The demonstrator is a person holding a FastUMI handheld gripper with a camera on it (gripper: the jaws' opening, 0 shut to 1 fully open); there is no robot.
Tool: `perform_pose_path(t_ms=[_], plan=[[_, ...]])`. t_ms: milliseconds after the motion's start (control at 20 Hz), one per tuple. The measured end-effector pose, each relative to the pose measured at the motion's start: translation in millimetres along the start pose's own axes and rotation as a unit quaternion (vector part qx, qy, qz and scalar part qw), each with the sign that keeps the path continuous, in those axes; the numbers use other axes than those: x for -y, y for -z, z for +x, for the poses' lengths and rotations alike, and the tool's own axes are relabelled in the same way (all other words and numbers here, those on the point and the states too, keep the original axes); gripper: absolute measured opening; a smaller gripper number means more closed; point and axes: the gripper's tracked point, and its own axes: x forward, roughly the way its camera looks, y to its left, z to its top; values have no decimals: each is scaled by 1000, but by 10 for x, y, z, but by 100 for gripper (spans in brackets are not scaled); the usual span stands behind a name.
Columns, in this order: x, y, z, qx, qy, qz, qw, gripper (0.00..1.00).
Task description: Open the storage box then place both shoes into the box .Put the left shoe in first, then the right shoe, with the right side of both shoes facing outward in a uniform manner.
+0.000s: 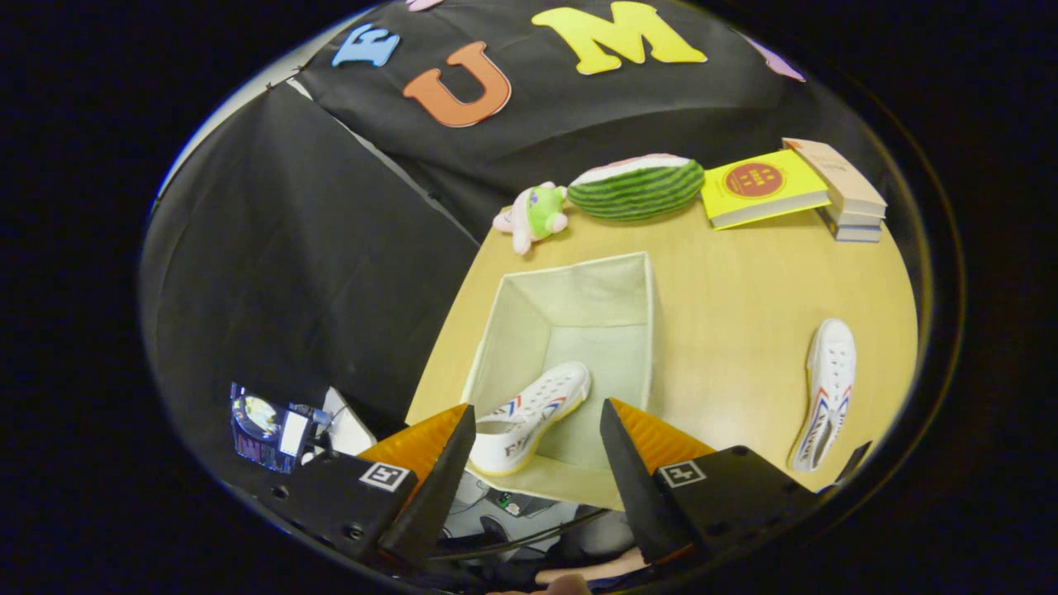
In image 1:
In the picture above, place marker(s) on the black flat object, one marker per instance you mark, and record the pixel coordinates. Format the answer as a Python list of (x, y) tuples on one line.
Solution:
[(854, 461)]

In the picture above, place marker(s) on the white shoe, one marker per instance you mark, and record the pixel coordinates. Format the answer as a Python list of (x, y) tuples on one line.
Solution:
[(537, 405), (831, 364)]

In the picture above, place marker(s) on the pink and green plush toy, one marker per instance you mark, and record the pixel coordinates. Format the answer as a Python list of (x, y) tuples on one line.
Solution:
[(541, 211)]

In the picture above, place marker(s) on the white book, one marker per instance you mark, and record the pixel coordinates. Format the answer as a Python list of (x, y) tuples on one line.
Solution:
[(860, 234), (855, 219)]

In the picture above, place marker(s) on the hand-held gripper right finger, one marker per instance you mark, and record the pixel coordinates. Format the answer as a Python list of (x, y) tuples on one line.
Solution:
[(640, 504)]

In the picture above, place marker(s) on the tan cover book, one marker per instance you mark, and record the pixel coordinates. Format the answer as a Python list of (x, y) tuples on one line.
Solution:
[(835, 173)]

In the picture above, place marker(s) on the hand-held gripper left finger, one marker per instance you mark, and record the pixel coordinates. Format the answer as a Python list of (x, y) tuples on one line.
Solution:
[(430, 512)]

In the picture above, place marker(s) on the yellow book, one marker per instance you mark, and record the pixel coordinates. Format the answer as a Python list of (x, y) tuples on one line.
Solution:
[(756, 182)]

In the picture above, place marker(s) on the watermelon slice plush cushion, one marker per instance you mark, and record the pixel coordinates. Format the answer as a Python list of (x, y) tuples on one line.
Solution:
[(636, 194)]

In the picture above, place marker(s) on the beige fabric storage box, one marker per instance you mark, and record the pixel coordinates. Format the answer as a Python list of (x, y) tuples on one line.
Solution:
[(579, 314)]

